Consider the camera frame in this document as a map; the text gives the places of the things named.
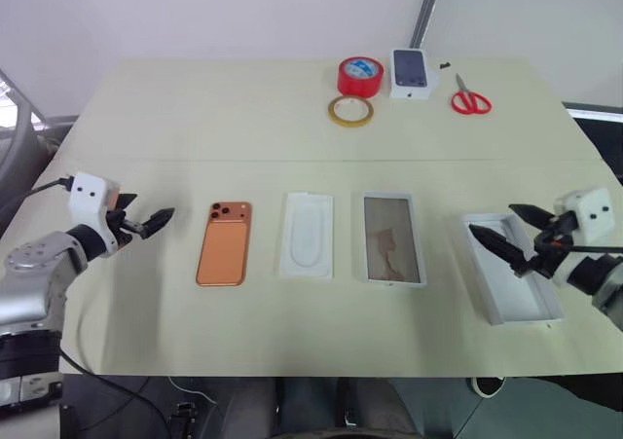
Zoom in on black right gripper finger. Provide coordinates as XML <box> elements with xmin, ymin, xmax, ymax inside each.
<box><xmin>508</xmin><ymin>203</ymin><xmax>557</xmax><ymax>230</ymax></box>
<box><xmin>467</xmin><ymin>223</ymin><xmax>531</xmax><ymax>279</ymax></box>

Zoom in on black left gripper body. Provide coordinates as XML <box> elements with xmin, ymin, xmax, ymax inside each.
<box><xmin>103</xmin><ymin>206</ymin><xmax>148</xmax><ymax>251</ymax></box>

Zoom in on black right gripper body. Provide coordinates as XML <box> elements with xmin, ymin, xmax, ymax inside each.
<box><xmin>517</xmin><ymin>211</ymin><xmax>579</xmax><ymax>280</ymax></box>

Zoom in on white open box base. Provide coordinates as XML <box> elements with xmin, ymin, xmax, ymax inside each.
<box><xmin>460</xmin><ymin>211</ymin><xmax>567</xmax><ymax>327</ymax></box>

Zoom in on white rectangular tray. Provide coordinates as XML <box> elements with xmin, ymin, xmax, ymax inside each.
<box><xmin>350</xmin><ymin>191</ymin><xmax>430</xmax><ymax>289</ymax></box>

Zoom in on white box with dark phone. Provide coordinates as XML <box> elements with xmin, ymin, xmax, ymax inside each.
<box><xmin>388</xmin><ymin>47</ymin><xmax>432</xmax><ymax>102</ymax></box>

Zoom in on orange smartphone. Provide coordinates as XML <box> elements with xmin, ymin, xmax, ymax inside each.
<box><xmin>195</xmin><ymin>201</ymin><xmax>254</xmax><ymax>288</ymax></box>

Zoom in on dark monitor edge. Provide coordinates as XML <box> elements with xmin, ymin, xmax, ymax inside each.
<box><xmin>562</xmin><ymin>100</ymin><xmax>623</xmax><ymax>187</ymax></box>

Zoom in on white tape roll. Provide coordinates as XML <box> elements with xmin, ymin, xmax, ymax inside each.
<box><xmin>469</xmin><ymin>376</ymin><xmax>507</xmax><ymax>399</ymax></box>

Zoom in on white moulded insert tray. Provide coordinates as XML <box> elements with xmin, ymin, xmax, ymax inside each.
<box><xmin>278</xmin><ymin>192</ymin><xmax>337</xmax><ymax>280</ymax></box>

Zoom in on thin yellow tape roll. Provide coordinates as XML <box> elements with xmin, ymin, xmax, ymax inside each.
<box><xmin>326</xmin><ymin>94</ymin><xmax>376</xmax><ymax>129</ymax></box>

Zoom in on red tape roll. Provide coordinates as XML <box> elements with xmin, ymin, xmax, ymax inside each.
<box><xmin>337</xmin><ymin>55</ymin><xmax>385</xmax><ymax>98</ymax></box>

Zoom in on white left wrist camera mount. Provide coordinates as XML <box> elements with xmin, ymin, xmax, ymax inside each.
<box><xmin>66</xmin><ymin>171</ymin><xmax>121</xmax><ymax>253</ymax></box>

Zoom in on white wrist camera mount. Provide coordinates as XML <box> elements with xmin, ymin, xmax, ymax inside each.
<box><xmin>553</xmin><ymin>187</ymin><xmax>616</xmax><ymax>246</ymax></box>
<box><xmin>66</xmin><ymin>171</ymin><xmax>121</xmax><ymax>253</ymax></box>

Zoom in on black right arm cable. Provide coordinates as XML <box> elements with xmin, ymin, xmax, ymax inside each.
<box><xmin>564</xmin><ymin>244</ymin><xmax>623</xmax><ymax>255</ymax></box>

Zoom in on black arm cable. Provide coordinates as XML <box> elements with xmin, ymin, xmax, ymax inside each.
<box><xmin>0</xmin><ymin>176</ymin><xmax>75</xmax><ymax>226</ymax></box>
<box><xmin>564</xmin><ymin>244</ymin><xmax>623</xmax><ymax>255</ymax></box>

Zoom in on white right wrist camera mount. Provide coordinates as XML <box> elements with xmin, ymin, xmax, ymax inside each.
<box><xmin>553</xmin><ymin>187</ymin><xmax>616</xmax><ymax>246</ymax></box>

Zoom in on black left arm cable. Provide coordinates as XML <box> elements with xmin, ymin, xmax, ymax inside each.
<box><xmin>0</xmin><ymin>176</ymin><xmax>75</xmax><ymax>226</ymax></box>

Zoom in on red handled scissors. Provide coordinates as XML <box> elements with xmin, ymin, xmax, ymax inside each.
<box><xmin>450</xmin><ymin>72</ymin><xmax>494</xmax><ymax>117</ymax></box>

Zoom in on grey curved tube frame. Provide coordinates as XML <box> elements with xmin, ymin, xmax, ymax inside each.
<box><xmin>0</xmin><ymin>67</ymin><xmax>55</xmax><ymax>187</ymax></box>

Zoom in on grey metal rail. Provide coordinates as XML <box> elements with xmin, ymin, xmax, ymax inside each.
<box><xmin>407</xmin><ymin>0</ymin><xmax>447</xmax><ymax>51</ymax></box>

